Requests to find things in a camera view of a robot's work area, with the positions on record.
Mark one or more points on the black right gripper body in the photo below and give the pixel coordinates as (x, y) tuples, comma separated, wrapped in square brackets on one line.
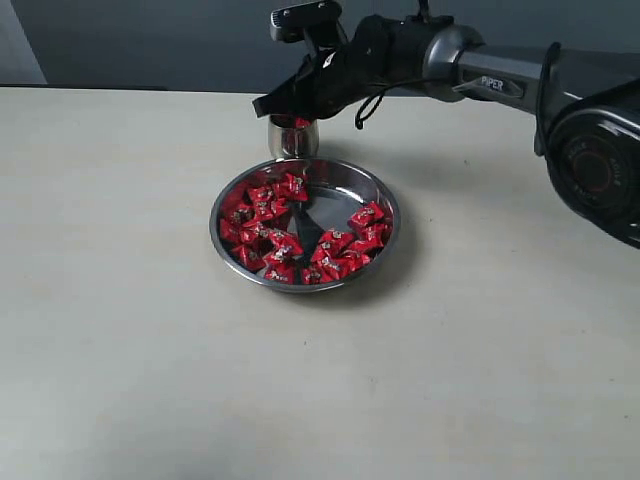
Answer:
[(382, 54)]

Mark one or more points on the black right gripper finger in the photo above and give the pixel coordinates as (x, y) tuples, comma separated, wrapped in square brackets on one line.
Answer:
[(294, 90), (306, 111)]

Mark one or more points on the stainless steel cup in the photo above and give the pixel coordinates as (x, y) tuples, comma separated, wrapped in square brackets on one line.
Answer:
[(285, 141)]

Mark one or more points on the round stainless steel plate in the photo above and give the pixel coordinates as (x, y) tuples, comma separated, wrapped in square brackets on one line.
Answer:
[(314, 235)]

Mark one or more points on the red wrapped candy top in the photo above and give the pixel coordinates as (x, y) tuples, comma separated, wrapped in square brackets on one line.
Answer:
[(292, 187)]

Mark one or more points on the red wrapped candy right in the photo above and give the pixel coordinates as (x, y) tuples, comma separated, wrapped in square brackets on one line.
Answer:
[(366, 215)]

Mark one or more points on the red wrapped candy left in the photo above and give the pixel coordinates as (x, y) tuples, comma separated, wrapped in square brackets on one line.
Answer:
[(229, 232)]

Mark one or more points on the red wrapped candy front-left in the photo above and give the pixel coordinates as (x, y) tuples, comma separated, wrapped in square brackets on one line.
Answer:
[(248, 258)]

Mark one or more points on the red wrapped candy front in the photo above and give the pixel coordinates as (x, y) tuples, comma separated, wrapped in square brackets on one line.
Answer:
[(281, 273)]

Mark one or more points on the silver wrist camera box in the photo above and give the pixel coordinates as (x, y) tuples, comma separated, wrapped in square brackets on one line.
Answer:
[(290, 24)]

